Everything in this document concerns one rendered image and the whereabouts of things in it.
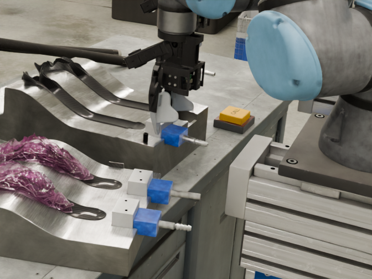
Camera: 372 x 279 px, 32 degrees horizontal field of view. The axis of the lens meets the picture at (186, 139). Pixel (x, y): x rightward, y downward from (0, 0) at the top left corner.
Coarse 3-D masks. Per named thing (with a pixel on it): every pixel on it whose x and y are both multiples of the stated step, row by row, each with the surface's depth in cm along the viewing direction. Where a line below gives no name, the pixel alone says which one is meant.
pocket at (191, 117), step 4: (180, 112) 147; (184, 112) 146; (188, 112) 146; (192, 112) 145; (180, 116) 147; (184, 116) 147; (188, 116) 146; (192, 116) 146; (196, 116) 145; (184, 120) 147; (188, 120) 147; (192, 120) 146; (196, 120) 145; (188, 124) 146
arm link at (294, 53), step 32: (288, 0) 80; (320, 0) 80; (256, 32) 84; (288, 32) 78; (320, 32) 80; (352, 32) 82; (256, 64) 86; (288, 64) 79; (320, 64) 80; (352, 64) 82; (288, 96) 82; (320, 96) 85
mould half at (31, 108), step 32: (96, 64) 159; (0, 96) 154; (32, 96) 138; (96, 96) 149; (128, 96) 153; (0, 128) 146; (32, 128) 141; (64, 128) 137; (96, 128) 135; (128, 128) 135; (192, 128) 144; (96, 160) 136; (128, 160) 132; (160, 160) 133
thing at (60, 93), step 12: (60, 60) 155; (72, 60) 155; (72, 72) 151; (84, 72) 154; (48, 84) 146; (96, 84) 153; (60, 96) 143; (108, 96) 152; (72, 108) 142; (84, 108) 144; (144, 108) 148; (96, 120) 141; (108, 120) 141; (120, 120) 140
